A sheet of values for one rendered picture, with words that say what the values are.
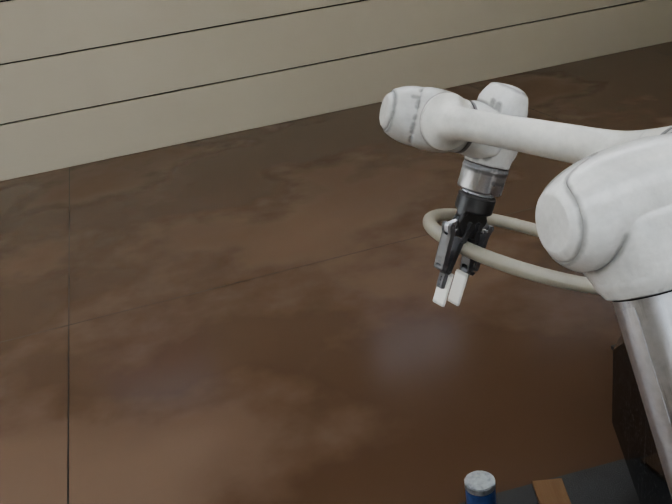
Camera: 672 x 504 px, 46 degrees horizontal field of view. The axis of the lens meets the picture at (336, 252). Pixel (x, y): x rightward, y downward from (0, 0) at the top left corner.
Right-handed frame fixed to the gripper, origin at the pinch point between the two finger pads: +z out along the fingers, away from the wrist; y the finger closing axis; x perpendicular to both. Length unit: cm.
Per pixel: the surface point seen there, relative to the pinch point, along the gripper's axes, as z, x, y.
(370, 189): 54, 307, 263
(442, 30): -73, 476, 465
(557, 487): 83, 20, 109
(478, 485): 83, 31, 80
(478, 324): 70, 118, 174
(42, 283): 143, 355, 57
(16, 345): 150, 286, 21
